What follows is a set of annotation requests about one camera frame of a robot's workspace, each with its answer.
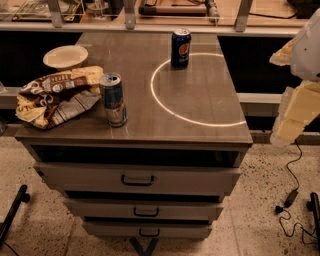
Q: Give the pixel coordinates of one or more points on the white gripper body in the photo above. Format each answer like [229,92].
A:
[307,55]

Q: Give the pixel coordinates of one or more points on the top drawer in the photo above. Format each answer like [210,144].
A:
[174,180]

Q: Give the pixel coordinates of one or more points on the drawer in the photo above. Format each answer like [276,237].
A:
[127,209]
[147,230]
[174,180]

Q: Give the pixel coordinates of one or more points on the bottom drawer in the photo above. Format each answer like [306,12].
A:
[147,230]

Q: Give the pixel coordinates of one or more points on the blue pepsi can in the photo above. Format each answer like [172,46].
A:
[180,47]

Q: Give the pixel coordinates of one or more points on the black stand leg left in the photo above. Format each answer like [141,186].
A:
[21,196]

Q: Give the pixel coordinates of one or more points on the red bull can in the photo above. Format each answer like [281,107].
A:
[113,99]

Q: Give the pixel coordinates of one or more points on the middle drawer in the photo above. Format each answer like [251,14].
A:
[127,209]

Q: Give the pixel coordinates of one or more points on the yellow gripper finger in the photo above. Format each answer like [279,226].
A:
[298,108]
[282,56]

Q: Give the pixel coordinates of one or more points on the grey drawer cabinet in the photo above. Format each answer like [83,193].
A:
[185,118]

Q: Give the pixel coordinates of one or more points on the black stand leg right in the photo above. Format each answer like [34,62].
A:
[314,206]

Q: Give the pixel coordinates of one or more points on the brown yellow chip bag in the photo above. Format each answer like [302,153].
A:
[53,99]

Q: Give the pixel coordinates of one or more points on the black stand leg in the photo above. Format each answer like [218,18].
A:
[314,206]
[21,196]

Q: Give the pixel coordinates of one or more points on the white bowl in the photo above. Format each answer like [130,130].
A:
[65,57]

